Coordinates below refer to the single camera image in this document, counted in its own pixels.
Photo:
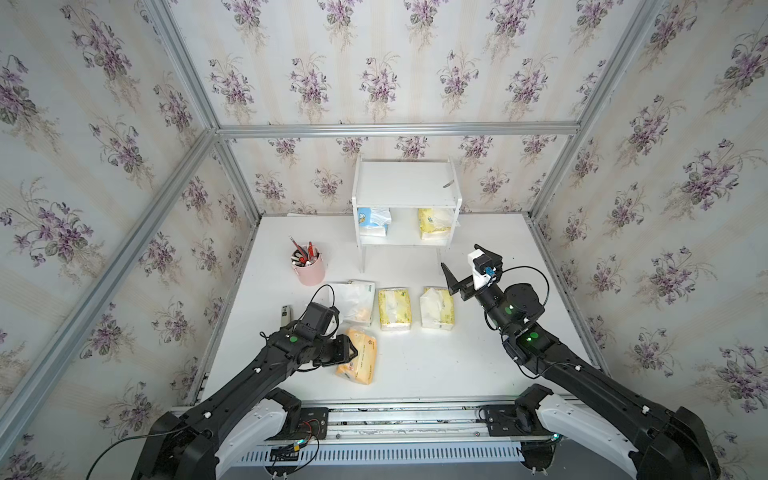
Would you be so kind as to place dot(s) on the pink pen holder cup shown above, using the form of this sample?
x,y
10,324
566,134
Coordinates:
x,y
309,274

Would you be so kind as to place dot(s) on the white yellow tissue pack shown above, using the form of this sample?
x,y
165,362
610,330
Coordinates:
x,y
437,309

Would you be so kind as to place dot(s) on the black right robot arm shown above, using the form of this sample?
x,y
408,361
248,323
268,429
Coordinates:
x,y
572,398

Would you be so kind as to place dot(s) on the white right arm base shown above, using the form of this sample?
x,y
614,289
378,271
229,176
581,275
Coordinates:
x,y
579,423

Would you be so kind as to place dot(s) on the yellow floral tissue pack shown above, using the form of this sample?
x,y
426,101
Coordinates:
x,y
395,312

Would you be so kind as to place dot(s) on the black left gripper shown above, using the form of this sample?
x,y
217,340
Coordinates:
x,y
343,343

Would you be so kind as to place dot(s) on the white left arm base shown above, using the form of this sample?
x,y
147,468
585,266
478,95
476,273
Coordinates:
x,y
260,423

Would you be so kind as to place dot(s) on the orange tissue pack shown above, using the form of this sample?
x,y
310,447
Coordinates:
x,y
360,369

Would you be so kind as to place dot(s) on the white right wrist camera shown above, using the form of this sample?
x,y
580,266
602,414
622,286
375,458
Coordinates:
x,y
484,269

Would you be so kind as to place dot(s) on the blue cartoon tissue pack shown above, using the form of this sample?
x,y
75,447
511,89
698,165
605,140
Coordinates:
x,y
374,221

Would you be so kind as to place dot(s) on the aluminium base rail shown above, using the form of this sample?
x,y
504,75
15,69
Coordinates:
x,y
382,434

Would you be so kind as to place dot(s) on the white two-tier shelf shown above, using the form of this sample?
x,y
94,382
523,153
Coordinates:
x,y
405,187

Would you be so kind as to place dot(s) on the grey staple box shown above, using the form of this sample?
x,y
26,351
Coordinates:
x,y
286,316

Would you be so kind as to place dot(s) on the white green tissue pack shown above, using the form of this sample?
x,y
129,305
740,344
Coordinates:
x,y
354,300

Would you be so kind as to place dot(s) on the yellow lower tissue pack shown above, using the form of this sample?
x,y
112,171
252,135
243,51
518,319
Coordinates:
x,y
435,223

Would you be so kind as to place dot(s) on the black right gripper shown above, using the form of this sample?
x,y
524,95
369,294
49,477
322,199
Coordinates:
x,y
468,288

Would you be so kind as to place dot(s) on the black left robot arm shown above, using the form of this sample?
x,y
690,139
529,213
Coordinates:
x,y
206,440

